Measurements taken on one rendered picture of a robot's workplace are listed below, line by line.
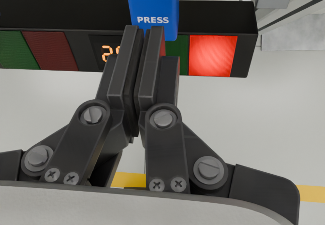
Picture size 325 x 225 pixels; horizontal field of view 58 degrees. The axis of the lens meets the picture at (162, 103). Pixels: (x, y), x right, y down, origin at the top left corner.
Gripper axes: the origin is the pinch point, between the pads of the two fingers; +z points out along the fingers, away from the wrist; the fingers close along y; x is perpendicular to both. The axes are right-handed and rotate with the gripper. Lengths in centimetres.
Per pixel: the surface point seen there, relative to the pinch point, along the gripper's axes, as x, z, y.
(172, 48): -3.8, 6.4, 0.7
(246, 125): -63, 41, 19
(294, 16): -10.9, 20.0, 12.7
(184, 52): -4.1, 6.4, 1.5
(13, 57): -5.1, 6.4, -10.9
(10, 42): -3.7, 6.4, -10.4
